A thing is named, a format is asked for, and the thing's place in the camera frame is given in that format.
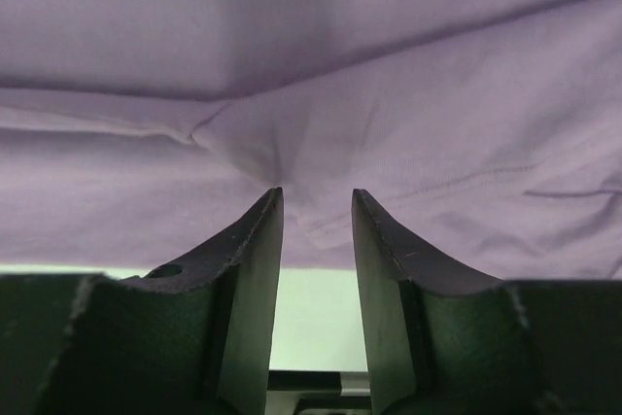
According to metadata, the purple t shirt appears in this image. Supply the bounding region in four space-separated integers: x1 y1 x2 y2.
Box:
1 0 621 278

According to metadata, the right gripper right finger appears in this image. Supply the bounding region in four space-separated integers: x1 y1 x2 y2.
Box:
352 190 621 414

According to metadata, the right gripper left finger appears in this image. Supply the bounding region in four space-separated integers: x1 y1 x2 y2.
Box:
1 189 284 414

